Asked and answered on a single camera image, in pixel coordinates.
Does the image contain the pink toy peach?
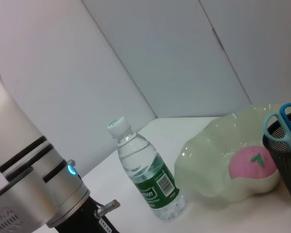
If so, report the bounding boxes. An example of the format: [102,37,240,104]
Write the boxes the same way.
[228,145,278,181]

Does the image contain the clear green-label water bottle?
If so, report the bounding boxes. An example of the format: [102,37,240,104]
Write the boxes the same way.
[106,116,186,221]

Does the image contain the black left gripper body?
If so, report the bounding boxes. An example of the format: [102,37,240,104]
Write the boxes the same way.
[54,197,120,233]

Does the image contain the black mesh pen holder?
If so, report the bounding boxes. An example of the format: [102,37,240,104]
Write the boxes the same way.
[261,110,291,215]

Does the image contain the translucent green fruit plate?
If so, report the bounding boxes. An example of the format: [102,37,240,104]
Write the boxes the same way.
[174,103,290,203]

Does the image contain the blue scissors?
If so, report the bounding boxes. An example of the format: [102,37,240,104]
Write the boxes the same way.
[262,102,291,151]

